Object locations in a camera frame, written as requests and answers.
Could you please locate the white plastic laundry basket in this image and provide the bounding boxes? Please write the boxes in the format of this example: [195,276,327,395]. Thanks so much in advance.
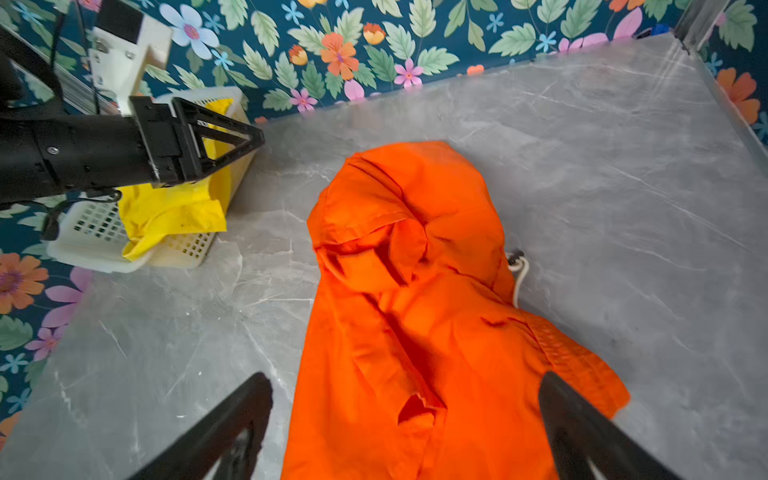
[44,87,254,273]

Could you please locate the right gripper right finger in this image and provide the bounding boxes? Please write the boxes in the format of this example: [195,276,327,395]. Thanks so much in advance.
[538,372,679,479]

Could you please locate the yellow shorts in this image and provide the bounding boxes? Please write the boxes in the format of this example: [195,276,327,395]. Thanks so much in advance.
[116,97,236,262]

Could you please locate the orange shorts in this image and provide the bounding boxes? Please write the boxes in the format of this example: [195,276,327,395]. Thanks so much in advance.
[282,142,630,479]

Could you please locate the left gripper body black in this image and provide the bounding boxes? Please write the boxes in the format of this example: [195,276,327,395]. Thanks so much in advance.
[129,96,201,185]

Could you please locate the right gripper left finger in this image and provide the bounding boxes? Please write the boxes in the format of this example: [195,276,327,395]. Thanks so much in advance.
[132,372,273,479]

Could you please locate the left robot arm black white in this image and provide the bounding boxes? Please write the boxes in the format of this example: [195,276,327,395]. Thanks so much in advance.
[1,30,265,203]

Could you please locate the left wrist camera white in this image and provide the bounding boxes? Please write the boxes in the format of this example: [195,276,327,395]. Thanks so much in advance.
[88,0,173,116]

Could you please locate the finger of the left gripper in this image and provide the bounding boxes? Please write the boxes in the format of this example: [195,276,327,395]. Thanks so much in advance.
[172,98,265,180]

